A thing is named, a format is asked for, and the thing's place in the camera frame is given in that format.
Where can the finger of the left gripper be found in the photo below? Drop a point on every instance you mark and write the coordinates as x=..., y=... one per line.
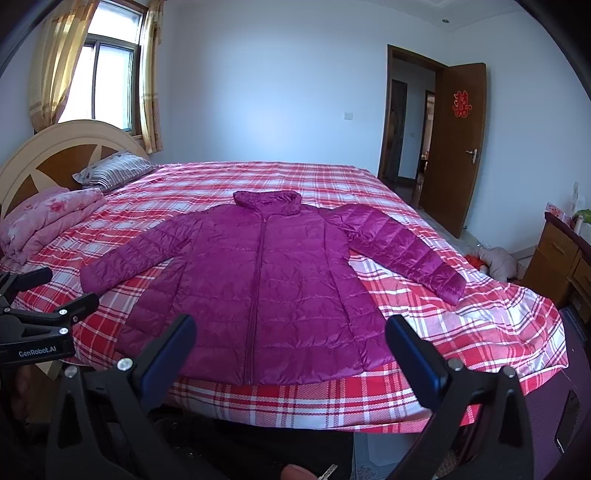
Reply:
x=23, y=325
x=12, y=284

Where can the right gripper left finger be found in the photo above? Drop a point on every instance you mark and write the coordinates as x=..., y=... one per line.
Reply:
x=100, y=427

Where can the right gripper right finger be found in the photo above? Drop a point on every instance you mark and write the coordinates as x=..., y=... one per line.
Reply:
x=500, y=443

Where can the magenta quilted down jacket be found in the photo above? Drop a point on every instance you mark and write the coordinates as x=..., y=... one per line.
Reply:
x=267, y=280

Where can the pink clothes pile on floor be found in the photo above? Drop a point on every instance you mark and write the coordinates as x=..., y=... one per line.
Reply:
x=497, y=263

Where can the person right hand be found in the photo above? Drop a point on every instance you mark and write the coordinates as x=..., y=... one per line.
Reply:
x=294, y=472

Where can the pink floral folded quilt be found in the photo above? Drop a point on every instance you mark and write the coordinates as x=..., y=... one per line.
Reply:
x=39, y=220

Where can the red white plaid bed cover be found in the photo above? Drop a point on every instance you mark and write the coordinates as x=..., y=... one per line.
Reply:
x=496, y=324

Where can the cream wooden headboard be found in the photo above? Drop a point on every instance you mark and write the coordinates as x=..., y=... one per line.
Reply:
x=51, y=157

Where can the striped pillow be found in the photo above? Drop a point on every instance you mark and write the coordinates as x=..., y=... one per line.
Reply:
x=114, y=171

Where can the wooden dresser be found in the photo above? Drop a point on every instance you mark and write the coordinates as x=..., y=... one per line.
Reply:
x=560, y=267

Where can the brown wooden door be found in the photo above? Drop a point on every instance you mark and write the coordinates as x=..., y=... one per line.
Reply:
x=450, y=175

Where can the yellow curtain left panel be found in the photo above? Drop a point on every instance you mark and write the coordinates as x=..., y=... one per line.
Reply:
x=60, y=42

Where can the yellow curtain panel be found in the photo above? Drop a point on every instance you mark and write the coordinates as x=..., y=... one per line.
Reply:
x=60, y=42
x=149, y=41

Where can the yellow curtain right panel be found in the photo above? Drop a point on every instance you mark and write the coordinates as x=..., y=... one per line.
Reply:
x=149, y=41

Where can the red double happiness decoration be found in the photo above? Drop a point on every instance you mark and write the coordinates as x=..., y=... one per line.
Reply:
x=461, y=105

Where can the window with frame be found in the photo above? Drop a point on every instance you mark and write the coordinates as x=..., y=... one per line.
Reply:
x=105, y=82

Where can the silver door handle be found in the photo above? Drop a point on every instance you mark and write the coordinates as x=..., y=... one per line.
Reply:
x=474, y=154

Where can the dark door frame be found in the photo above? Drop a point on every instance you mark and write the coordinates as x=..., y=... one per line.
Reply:
x=408, y=127

